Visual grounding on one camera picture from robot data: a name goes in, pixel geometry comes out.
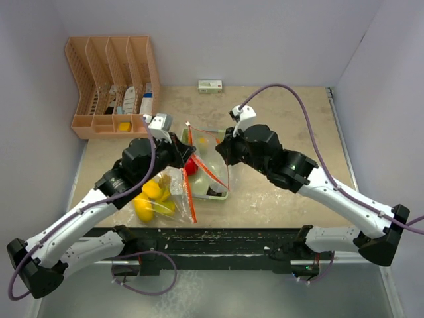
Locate yellow mango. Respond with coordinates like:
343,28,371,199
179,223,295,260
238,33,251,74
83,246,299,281
132,194,154,223

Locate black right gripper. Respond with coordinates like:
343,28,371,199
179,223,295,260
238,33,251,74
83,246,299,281
217,124,270,175

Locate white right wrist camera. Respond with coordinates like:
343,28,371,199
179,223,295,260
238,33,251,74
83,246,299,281
229,105,256,137

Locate dark purple mangosteen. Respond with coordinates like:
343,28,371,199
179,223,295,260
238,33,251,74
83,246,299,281
207,187,224,197

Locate clear zip bag orange zipper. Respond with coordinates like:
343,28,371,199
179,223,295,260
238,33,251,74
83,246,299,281
132,167,197,224

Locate yellow block in organizer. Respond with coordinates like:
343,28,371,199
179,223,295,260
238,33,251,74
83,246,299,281
118,122,131,133

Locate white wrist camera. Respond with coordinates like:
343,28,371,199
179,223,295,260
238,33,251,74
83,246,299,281
229,105,256,137
142,113,173,143

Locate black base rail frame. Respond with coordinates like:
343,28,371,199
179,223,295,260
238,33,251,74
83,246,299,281
82,227,388,276

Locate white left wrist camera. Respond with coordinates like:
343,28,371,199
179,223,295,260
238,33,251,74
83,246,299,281
142,113,173,143

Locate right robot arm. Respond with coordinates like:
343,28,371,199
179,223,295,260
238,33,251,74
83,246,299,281
215,125,409,267

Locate yellow star fruit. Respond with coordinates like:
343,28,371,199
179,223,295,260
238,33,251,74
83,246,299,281
152,201,176,217

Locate yellow banana bunch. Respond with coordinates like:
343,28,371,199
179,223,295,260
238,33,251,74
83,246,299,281
142,174,171,201

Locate pink desk file organizer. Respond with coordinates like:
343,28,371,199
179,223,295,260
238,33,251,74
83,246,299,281
65,36,161,140

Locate white blue items in organizer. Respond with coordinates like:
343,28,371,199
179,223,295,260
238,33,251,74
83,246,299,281
89,83,153,115

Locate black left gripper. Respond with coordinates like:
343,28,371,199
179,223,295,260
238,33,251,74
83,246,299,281
137,131,195,185

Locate red apple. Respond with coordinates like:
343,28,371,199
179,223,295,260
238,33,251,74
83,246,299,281
184,158,199,176

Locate small white green box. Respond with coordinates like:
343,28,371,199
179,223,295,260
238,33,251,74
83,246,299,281
197,79,223,94

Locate pale green plastic basket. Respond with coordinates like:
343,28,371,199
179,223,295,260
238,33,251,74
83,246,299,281
180,127,229,201

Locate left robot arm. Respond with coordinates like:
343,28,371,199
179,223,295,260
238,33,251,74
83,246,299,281
7,133,228,301

